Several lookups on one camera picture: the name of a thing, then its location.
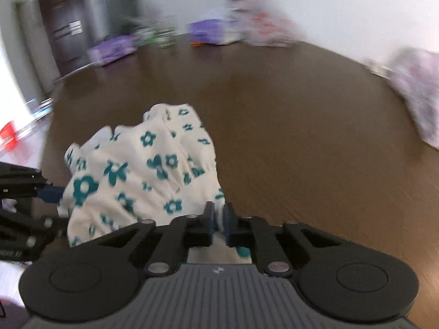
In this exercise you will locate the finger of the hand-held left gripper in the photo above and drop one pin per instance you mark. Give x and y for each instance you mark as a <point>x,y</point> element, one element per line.
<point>37,228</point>
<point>51,194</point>

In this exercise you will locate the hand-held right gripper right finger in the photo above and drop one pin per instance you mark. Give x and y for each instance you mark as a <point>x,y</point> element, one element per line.
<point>228,224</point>

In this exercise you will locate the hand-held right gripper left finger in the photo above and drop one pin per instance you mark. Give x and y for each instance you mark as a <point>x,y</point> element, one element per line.
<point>210,221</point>

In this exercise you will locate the white teal floral garment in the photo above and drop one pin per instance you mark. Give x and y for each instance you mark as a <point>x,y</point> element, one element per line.
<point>137,174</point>

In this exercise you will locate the red container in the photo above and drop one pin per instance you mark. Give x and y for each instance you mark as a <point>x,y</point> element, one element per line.
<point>8,135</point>

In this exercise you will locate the purple box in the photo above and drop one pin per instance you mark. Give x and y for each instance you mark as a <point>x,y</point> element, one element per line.
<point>212,31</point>
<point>111,49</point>

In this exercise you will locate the dark brown door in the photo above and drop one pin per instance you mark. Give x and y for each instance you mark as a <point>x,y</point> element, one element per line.
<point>65,24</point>

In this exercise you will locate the green and white packet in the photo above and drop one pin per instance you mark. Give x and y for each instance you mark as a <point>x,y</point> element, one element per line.
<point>161,32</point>

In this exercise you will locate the flower vase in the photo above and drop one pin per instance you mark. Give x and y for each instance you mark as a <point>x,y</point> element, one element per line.
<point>264,24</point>

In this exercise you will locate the purple floral garment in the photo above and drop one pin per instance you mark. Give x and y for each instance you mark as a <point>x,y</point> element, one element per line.
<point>418,92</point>

